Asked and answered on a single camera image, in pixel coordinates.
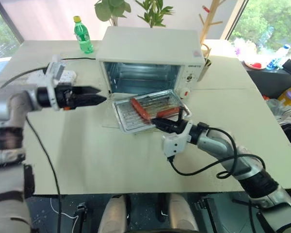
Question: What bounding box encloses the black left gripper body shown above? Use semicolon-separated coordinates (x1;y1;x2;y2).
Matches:
55;83;75;111

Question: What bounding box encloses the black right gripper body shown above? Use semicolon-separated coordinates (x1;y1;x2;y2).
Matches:
168;108;188;134

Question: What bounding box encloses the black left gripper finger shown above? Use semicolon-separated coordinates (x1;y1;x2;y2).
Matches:
72;85;101;96
72;94;108;108

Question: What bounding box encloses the silver metal baking tray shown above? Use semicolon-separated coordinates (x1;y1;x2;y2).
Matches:
113;89;193;134

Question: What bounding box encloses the short red sausage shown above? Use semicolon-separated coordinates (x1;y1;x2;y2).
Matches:
156;108;180;118

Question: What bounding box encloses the glass toaster oven door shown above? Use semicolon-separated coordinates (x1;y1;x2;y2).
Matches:
102;93;194;131

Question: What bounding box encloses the long red sausage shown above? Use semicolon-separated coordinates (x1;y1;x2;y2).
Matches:
130;97;151;122

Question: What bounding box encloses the white toaster oven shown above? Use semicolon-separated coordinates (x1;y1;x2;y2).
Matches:
95;26;206;99

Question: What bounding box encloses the white power strip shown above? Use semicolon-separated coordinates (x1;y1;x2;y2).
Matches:
28;69;77;85

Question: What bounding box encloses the green plastic soda bottle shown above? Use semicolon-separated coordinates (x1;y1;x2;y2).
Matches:
73;16;94;54

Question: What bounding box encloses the round-leaf green plant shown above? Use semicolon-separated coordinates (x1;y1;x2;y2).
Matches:
94;0;132;27

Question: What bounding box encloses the beige rounded robot leg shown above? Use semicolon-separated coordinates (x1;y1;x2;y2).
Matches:
168;193;200;233
97;194;128;233

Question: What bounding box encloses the plate with red item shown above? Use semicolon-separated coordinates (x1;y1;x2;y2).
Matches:
243;60;263;70

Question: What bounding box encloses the narrow-leaf green plant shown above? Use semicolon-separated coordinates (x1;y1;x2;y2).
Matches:
135;0;175;29

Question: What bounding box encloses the wooden coat rack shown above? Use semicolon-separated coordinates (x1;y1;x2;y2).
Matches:
198;0;224;46

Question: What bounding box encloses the striped black white cloth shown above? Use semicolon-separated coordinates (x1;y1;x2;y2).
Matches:
273;105;291;149

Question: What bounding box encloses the blue white toy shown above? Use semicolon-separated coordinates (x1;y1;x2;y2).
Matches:
266;57;283;70

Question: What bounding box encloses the white plastic bottle blue cap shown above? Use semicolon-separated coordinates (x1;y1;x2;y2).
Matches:
275;44;291;61

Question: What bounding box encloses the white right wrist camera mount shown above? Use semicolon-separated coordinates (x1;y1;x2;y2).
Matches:
161;120;194;159

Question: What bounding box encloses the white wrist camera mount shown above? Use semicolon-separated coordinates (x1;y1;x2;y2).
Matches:
45;55;67;111
161;120;194;159

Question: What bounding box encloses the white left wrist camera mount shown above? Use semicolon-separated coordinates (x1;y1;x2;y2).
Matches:
45;55;67;111

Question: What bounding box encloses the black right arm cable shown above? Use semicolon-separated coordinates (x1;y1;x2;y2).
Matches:
166;126;267;180

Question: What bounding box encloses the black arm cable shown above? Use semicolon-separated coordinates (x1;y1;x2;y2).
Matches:
166;126;267;180
0;67;49;92

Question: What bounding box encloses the black toaster oven cord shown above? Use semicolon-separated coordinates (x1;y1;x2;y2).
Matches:
60;56;98;61

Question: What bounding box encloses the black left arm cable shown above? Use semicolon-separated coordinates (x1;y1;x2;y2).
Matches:
0;67;49;92

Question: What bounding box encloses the black power strip cable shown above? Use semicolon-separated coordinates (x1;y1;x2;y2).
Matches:
25;115;63;233

